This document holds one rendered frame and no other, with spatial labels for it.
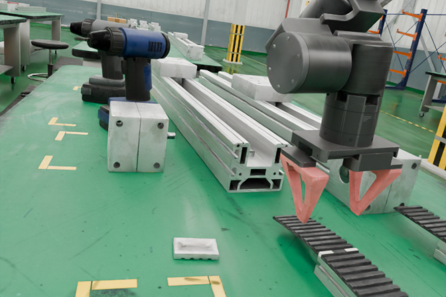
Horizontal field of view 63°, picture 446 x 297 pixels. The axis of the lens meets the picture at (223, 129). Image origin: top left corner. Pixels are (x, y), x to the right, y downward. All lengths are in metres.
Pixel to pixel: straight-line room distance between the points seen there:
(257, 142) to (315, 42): 0.33
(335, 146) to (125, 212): 0.28
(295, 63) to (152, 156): 0.35
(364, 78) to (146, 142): 0.36
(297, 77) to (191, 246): 0.23
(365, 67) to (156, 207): 0.32
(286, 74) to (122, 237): 0.27
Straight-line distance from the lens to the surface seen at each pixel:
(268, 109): 0.85
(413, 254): 0.57
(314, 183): 0.38
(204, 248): 0.43
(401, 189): 0.66
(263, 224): 0.52
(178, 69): 1.09
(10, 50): 4.95
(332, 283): 0.43
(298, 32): 0.35
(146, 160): 0.62
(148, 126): 0.60
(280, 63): 0.35
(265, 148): 0.62
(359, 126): 0.40
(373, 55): 0.38
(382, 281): 0.42
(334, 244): 0.45
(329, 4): 0.41
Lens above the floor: 1.03
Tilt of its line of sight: 16 degrees down
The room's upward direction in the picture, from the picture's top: 9 degrees clockwise
